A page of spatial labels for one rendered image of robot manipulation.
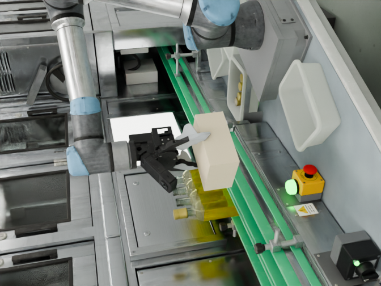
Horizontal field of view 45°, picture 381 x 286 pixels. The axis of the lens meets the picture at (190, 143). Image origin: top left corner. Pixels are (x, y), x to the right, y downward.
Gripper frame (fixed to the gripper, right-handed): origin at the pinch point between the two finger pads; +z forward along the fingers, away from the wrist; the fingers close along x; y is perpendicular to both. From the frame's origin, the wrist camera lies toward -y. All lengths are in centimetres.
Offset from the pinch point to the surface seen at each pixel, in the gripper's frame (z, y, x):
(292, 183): 26.3, -4.5, 14.5
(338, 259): 27.1, -30.9, 8.4
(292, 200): 26.5, -7.6, 19.2
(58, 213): -46, 24, 65
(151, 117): -1, 77, 78
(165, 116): 6, 77, 78
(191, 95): 17, 72, 59
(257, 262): 15.5, -18.6, 35.4
